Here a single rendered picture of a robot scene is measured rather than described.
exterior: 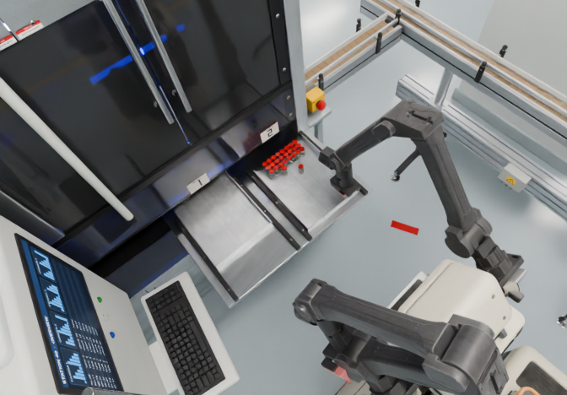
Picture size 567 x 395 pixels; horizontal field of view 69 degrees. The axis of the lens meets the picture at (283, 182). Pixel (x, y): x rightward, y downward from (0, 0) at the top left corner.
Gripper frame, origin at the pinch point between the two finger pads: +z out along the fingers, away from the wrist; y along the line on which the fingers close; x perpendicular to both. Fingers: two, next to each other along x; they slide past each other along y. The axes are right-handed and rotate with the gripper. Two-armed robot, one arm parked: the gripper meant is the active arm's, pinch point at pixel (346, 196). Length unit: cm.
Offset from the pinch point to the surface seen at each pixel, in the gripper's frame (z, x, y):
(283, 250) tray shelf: 2.8, 31.3, 0.5
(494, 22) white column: 19, -144, 35
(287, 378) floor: 93, 59, -11
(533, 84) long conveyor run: -1, -92, -15
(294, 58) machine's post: -44, -8, 31
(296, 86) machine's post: -30.5, -7.9, 32.4
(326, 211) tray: 2.4, 9.0, 1.5
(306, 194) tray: 0.9, 10.0, 12.1
